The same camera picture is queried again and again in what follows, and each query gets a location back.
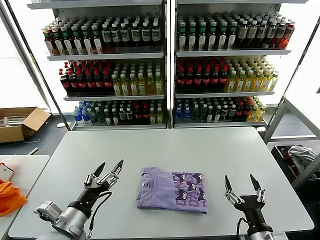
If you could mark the black storage bin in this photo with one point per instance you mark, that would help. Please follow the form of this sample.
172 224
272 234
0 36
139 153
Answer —
277 152

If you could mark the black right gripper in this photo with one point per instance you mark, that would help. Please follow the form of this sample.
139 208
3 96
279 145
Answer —
253 210

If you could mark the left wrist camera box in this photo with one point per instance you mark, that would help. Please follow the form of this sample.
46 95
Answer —
48 208

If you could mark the purple t-shirt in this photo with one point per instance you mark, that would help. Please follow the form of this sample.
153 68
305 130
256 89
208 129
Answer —
162 192

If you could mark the yellow drink bottle white cap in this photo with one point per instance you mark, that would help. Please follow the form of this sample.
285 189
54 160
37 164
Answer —
258 83
240 83
249 83
142 86
134 87
274 82
253 113
117 87
159 85
231 83
267 83
261 112
151 86
125 87

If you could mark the red drink bottle white label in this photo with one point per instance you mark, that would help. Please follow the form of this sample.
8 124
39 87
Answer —
281 33
290 32

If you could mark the dark bottle beige label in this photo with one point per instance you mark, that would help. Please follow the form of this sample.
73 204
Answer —
243 35
253 34

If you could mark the red cap cola bottle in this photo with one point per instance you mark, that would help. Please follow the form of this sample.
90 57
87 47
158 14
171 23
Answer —
74 83
198 80
91 83
207 80
65 83
216 80
190 81
181 81
224 79
100 83
108 83
83 83

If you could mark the blue label water bottle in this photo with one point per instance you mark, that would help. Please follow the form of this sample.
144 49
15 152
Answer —
86 118
179 113
78 117
187 113

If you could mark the grey metal frame stand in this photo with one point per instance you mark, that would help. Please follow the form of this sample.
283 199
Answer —
295 110

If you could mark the grey white cloth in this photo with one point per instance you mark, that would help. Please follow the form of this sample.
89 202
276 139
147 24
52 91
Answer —
301 152

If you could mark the dark bottle blue white label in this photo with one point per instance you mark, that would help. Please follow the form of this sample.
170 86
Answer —
107 37
116 37
136 36
146 35
125 36
262 34
272 33
156 35

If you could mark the brown tea bottle white label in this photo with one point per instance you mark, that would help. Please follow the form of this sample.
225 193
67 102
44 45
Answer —
192 37
78 44
50 45
233 37
88 43
68 44
182 37
59 45
98 43
203 37
213 37
223 37

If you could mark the small white floor object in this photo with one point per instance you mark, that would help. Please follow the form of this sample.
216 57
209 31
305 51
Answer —
60 125

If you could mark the grey metal shelf unit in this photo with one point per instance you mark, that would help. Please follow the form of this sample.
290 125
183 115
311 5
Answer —
105 57
232 53

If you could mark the short metal bar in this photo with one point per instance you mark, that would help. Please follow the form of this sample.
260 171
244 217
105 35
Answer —
33 150

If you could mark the open cardboard box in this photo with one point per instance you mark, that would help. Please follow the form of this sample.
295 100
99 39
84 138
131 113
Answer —
32 122

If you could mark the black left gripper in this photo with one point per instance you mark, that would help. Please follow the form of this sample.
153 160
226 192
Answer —
92 195

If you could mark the orange cloth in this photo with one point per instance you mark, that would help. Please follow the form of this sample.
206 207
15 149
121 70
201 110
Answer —
10 197

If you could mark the small white orange box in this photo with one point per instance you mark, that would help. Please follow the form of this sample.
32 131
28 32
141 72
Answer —
5 171

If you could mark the red cloth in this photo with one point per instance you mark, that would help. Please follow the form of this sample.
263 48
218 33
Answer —
290 162

